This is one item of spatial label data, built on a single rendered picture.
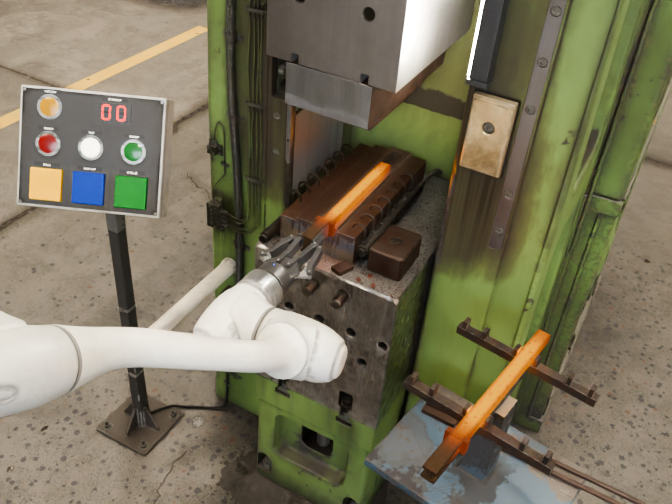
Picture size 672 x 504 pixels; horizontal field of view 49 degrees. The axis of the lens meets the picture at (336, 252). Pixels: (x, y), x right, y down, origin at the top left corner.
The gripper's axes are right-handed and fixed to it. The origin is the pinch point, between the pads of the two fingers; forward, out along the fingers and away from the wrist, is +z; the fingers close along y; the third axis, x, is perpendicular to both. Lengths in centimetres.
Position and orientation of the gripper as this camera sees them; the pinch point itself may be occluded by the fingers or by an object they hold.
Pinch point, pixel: (315, 235)
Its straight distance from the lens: 167.0
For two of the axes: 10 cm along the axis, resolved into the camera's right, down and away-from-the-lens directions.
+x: 0.7, -7.8, -6.2
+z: 4.8, -5.2, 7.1
